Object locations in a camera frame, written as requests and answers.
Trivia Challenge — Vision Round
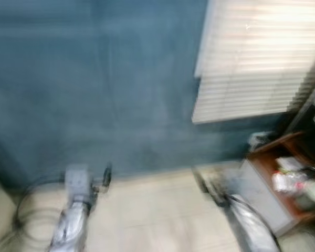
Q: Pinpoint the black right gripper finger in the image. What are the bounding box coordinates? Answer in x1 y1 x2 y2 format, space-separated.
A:
192 166 214 198

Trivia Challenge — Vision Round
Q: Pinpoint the brown and grey nightstand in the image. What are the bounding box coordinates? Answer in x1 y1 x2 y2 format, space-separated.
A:
238 130 315 238

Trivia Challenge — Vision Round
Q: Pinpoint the clear crumpled plastic bag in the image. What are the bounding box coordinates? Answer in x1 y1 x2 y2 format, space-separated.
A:
272 169 308 196

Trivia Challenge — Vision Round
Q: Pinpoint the brown slanted pole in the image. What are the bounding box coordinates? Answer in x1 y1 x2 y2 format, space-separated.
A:
282 48 315 138

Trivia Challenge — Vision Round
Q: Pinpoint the white slatted window blind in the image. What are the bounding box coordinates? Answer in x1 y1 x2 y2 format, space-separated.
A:
192 0 315 125

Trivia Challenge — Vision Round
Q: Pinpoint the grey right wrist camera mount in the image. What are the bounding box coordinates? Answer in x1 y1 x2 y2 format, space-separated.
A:
219 172 248 199

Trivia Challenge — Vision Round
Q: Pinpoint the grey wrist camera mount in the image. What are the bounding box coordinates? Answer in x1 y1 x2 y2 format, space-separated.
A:
65 165 92 203
219 172 248 199

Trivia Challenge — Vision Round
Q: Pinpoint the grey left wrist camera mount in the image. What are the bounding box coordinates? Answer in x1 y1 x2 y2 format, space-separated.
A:
65 165 92 203

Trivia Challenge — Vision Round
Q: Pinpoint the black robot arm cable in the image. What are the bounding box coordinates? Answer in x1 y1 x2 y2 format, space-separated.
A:
0 176 69 252

